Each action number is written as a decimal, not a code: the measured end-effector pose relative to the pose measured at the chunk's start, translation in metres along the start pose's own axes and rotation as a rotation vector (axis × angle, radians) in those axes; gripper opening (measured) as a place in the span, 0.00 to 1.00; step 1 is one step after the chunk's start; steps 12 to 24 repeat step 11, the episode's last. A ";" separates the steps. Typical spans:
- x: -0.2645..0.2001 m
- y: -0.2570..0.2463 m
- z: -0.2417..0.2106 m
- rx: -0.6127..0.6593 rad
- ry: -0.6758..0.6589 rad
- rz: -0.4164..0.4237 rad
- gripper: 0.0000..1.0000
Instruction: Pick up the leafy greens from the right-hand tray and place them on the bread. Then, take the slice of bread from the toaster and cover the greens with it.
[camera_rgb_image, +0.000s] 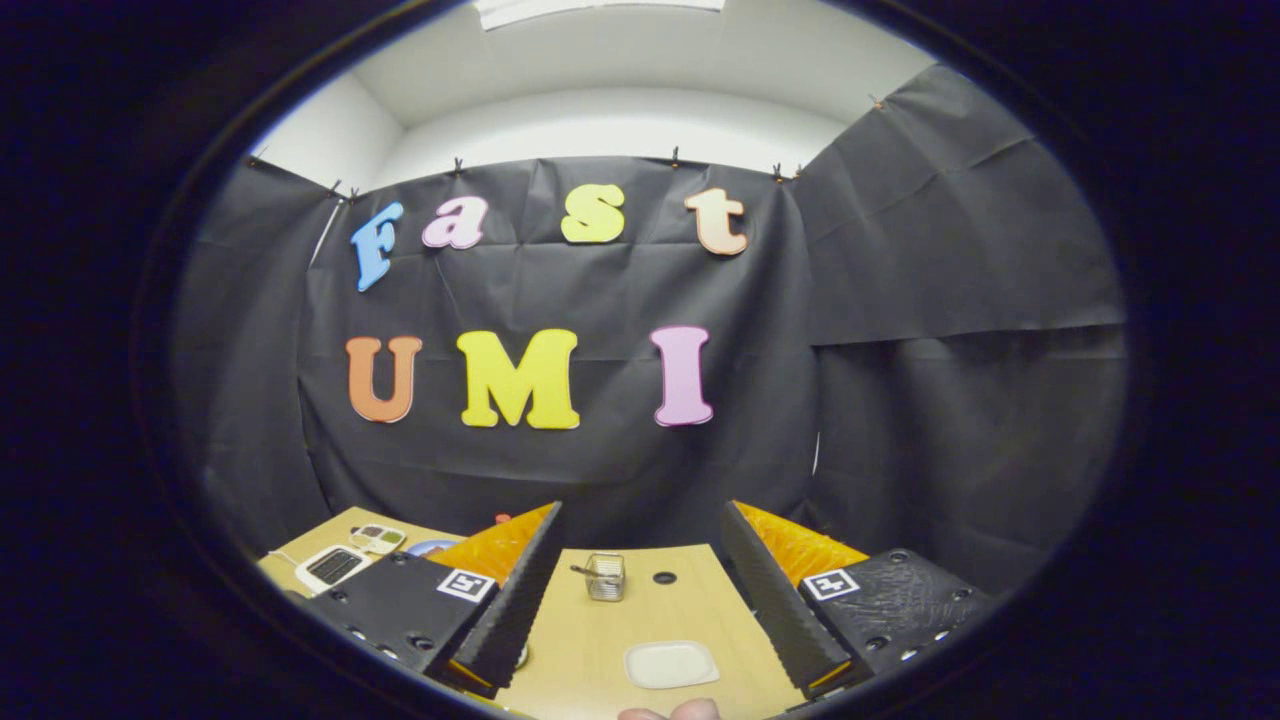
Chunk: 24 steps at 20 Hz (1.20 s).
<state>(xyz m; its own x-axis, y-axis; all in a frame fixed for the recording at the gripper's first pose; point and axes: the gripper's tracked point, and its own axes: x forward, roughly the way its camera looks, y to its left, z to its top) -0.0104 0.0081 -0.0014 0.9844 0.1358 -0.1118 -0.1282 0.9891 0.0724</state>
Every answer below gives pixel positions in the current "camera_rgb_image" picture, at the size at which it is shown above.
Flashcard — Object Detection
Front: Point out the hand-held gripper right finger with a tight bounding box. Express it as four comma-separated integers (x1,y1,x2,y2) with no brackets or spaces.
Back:
722,500,994,701

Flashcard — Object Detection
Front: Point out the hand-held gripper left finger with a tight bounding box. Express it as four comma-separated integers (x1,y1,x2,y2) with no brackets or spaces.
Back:
300,501,564,699

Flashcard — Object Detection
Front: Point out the small white square plate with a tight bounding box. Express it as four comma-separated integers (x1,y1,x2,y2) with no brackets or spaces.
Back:
624,640,721,691

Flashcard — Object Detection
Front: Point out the white toaster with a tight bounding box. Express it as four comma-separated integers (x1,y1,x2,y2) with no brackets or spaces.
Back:
295,545,373,596

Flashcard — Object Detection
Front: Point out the black backdrop cloth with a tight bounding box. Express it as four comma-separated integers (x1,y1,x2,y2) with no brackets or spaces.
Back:
170,65,1129,601

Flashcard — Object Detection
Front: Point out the ceiling light panel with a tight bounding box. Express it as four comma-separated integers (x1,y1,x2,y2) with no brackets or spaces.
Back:
475,0,726,31

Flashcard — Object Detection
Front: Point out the metal wire basket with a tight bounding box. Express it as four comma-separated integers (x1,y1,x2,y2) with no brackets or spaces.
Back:
584,553,627,603

